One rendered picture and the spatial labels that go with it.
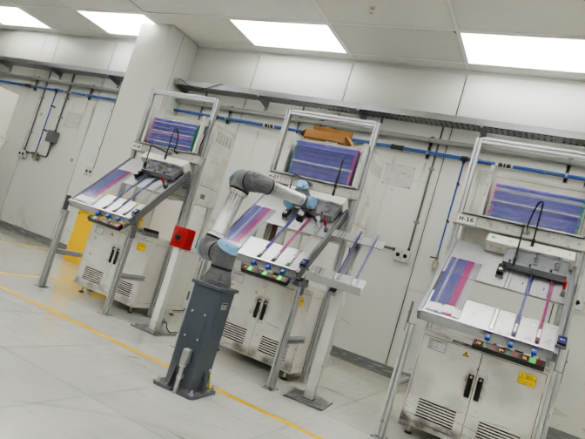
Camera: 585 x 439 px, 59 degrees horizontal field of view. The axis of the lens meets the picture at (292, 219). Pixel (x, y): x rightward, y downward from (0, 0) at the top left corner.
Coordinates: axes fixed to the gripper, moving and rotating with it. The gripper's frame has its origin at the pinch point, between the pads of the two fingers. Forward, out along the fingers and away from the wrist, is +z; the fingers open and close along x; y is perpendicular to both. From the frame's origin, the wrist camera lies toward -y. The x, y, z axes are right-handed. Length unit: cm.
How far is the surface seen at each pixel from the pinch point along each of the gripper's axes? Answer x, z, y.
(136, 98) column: 324, 47, 157
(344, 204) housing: -8.0, 9.7, 34.5
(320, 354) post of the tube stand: -34, 39, -63
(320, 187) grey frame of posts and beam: 15.1, 8.5, 44.0
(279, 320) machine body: 8, 50, -45
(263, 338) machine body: 16, 59, -58
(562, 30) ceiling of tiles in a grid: -109, -33, 218
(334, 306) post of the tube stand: -34, 22, -38
